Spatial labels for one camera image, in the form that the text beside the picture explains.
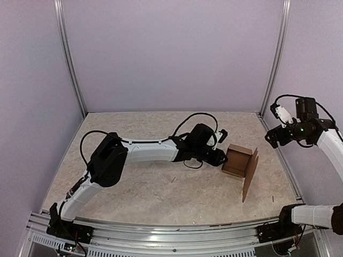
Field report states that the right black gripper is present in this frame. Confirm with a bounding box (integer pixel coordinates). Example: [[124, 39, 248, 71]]
[[265, 118, 310, 148]]

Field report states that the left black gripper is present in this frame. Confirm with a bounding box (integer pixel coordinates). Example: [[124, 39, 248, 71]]
[[195, 146, 229, 168]]

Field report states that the brown cardboard box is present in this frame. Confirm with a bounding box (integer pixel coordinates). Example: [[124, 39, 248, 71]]
[[221, 144, 259, 203]]

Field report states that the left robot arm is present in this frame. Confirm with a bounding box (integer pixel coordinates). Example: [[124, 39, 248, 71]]
[[49, 123, 228, 238]]

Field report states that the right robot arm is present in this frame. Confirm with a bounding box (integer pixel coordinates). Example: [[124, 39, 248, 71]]
[[265, 95, 342, 238]]

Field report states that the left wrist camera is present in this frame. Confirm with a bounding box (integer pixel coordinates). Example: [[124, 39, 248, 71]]
[[207, 129, 228, 150]]

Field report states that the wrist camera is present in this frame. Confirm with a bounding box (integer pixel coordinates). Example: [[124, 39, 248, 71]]
[[207, 129, 228, 150], [270, 103, 293, 127]]

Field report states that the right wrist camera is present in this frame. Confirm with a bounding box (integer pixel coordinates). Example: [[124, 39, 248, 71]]
[[270, 103, 293, 127]]

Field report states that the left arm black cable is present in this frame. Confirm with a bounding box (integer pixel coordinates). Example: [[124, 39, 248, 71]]
[[79, 112, 219, 164]]

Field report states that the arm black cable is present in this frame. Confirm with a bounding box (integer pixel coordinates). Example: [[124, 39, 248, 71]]
[[273, 93, 343, 140], [79, 112, 219, 164]]

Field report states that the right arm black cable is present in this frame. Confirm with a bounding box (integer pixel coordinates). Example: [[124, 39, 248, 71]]
[[273, 93, 343, 140]]

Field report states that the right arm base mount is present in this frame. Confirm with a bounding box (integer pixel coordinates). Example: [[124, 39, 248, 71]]
[[256, 222, 303, 244]]

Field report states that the right aluminium frame post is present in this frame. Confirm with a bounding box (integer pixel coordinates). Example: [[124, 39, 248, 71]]
[[259, 0, 291, 118]]

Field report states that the aluminium frame post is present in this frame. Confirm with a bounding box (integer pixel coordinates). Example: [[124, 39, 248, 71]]
[[259, 0, 291, 118], [54, 0, 88, 119]]

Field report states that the front aluminium rail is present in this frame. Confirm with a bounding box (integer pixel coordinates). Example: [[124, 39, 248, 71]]
[[17, 212, 333, 256]]

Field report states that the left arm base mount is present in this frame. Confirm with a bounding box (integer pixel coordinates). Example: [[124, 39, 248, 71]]
[[47, 223, 94, 244]]

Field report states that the left aluminium frame post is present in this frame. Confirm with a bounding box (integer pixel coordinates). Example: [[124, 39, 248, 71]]
[[54, 0, 88, 119]]

